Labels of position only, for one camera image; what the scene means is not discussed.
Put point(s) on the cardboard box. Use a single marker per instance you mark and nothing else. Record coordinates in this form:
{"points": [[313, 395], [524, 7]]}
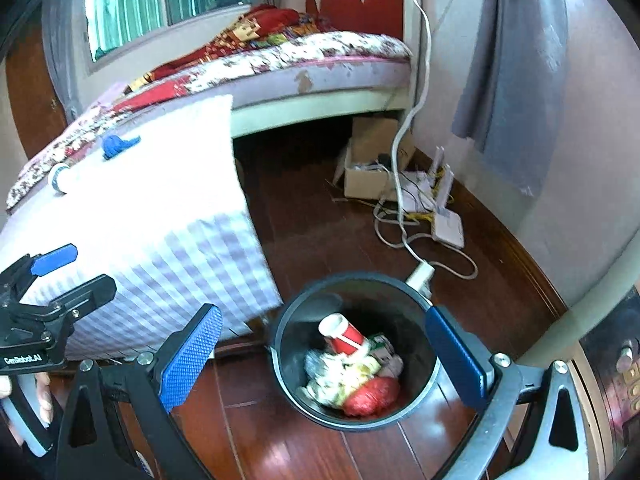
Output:
{"points": [[365, 180]]}

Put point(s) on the window with green blinds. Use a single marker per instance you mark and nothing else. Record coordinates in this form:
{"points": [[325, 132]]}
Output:
{"points": [[130, 5]]}

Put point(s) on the white power adapter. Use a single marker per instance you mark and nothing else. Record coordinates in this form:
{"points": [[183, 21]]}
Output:
{"points": [[420, 275]]}

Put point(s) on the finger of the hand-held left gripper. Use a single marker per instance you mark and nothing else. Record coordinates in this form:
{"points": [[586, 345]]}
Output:
{"points": [[90, 292], [55, 257]]}

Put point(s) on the red paper cup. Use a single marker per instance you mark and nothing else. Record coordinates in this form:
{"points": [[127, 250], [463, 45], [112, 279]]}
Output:
{"points": [[345, 337]]}

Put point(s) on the floral mattress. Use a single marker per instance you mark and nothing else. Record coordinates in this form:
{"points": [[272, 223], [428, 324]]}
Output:
{"points": [[310, 67]]}

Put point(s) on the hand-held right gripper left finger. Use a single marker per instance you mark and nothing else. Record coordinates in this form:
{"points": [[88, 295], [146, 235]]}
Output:
{"points": [[192, 355]]}

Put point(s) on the brown wooden door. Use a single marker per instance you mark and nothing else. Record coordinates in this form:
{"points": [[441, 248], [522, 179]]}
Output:
{"points": [[30, 95]]}

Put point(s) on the red patterned blanket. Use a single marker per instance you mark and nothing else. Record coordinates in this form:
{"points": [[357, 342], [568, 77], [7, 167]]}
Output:
{"points": [[225, 40]]}

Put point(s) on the person's left hand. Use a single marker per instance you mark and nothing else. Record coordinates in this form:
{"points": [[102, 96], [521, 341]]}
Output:
{"points": [[44, 400]]}

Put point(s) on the flat white router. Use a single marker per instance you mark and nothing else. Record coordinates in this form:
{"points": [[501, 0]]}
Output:
{"points": [[447, 228]]}

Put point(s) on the black round bin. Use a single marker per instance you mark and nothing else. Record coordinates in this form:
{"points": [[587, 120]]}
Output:
{"points": [[300, 320]]}

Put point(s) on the blue cloth piece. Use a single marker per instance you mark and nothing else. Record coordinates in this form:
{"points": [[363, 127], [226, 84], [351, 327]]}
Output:
{"points": [[115, 145]]}

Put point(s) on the white router with antennas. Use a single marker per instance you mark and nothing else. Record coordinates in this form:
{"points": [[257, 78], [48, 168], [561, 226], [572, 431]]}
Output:
{"points": [[425, 187]]}

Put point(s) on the white purple checked sheet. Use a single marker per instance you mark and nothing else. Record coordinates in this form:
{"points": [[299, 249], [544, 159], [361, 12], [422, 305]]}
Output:
{"points": [[165, 210]]}

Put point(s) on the dark ornate cabinet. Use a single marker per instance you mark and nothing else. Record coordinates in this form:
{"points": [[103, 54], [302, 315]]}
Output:
{"points": [[615, 375]]}

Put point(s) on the white paper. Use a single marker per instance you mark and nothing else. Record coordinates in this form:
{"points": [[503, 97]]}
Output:
{"points": [[332, 370]]}

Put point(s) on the red plastic bag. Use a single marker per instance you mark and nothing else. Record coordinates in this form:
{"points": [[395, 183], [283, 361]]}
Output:
{"points": [[372, 396]]}

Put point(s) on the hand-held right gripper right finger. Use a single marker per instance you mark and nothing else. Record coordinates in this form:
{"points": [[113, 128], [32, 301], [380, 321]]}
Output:
{"points": [[457, 365]]}

